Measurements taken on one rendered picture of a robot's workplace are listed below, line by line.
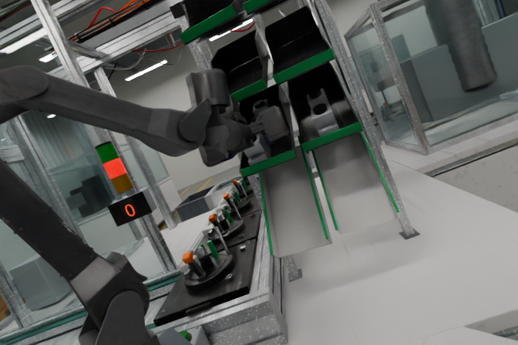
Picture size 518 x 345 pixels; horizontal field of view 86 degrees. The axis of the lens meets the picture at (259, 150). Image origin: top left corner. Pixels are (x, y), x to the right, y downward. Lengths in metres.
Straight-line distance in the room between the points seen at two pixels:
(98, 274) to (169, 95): 11.68
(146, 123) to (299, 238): 0.43
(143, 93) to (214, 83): 11.96
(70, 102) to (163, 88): 11.71
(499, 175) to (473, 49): 0.53
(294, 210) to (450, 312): 0.34
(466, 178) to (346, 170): 0.77
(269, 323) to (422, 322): 0.28
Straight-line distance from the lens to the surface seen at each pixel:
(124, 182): 0.94
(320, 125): 0.62
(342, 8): 12.06
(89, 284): 0.38
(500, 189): 1.50
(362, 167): 0.73
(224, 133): 0.44
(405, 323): 0.64
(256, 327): 0.67
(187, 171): 11.99
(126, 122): 0.40
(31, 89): 0.39
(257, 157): 0.62
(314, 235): 0.67
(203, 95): 0.47
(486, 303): 0.66
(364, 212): 0.68
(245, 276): 0.72
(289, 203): 0.71
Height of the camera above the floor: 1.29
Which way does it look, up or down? 6 degrees down
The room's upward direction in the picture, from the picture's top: 24 degrees counter-clockwise
